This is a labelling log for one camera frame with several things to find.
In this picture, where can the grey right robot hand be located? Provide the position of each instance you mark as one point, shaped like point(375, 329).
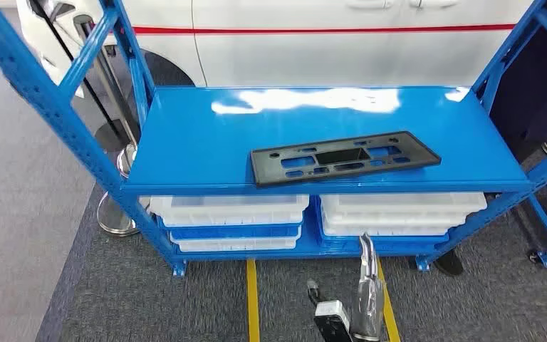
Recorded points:
point(370, 302)

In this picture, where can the black plastic panel part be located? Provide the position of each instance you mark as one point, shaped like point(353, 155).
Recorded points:
point(273, 165)

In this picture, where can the blue metal shelf rack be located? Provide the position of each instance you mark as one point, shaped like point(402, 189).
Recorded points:
point(302, 118)

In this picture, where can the white car with red stripe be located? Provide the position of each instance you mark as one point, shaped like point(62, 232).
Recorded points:
point(325, 56)

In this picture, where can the black stanchion pole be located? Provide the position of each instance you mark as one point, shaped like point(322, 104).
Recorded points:
point(75, 71)

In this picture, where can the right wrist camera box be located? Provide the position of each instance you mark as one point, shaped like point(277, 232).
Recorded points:
point(332, 321)

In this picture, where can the chrome stanchion post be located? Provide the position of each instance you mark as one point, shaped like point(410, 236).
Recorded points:
point(110, 219)
point(108, 85)

